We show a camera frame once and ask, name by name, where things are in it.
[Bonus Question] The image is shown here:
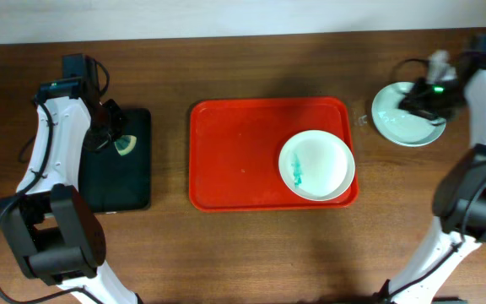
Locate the yellow green sponge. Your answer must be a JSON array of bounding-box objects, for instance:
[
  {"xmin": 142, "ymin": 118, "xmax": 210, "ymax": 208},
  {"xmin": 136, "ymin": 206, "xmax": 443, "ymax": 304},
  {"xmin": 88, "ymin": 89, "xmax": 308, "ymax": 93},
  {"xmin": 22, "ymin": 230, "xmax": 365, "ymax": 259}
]
[{"xmin": 114, "ymin": 135, "xmax": 137, "ymax": 156}]

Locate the green plate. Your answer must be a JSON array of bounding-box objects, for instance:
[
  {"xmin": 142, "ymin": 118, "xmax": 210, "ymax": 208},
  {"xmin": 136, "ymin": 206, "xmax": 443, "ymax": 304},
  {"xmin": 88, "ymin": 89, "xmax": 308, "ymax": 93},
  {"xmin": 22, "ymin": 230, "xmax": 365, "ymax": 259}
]
[{"xmin": 371, "ymin": 82, "xmax": 446, "ymax": 147}]

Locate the white plate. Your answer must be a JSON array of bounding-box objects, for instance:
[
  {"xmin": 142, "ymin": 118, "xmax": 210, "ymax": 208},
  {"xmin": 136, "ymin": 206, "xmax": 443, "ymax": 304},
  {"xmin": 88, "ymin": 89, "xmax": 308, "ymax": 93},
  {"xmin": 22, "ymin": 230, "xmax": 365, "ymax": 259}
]
[{"xmin": 278, "ymin": 130, "xmax": 356, "ymax": 202}]

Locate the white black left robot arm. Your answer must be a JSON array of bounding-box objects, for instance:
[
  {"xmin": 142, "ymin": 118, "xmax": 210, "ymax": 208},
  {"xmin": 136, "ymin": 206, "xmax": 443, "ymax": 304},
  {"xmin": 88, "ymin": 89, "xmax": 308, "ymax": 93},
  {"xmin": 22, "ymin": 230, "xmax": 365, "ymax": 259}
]
[{"xmin": 0, "ymin": 54, "xmax": 152, "ymax": 303}]

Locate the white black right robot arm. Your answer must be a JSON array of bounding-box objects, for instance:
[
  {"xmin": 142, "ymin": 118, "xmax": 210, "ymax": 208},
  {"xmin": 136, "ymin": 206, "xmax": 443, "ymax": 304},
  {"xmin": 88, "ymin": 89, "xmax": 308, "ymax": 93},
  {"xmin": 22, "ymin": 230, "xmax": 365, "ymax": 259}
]
[{"xmin": 373, "ymin": 34, "xmax": 486, "ymax": 303}]

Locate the black tray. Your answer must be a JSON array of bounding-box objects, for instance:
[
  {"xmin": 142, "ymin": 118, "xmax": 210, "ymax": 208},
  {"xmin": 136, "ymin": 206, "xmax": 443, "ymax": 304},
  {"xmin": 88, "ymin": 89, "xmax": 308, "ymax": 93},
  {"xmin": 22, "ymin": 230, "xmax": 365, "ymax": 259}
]
[{"xmin": 78, "ymin": 108, "xmax": 152, "ymax": 214}]

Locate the red plastic tray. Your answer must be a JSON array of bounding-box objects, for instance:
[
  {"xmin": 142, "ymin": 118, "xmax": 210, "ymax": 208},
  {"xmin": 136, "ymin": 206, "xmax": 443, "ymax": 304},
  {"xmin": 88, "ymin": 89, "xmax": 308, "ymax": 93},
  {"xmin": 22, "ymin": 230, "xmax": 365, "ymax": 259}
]
[{"xmin": 189, "ymin": 96, "xmax": 359, "ymax": 212}]

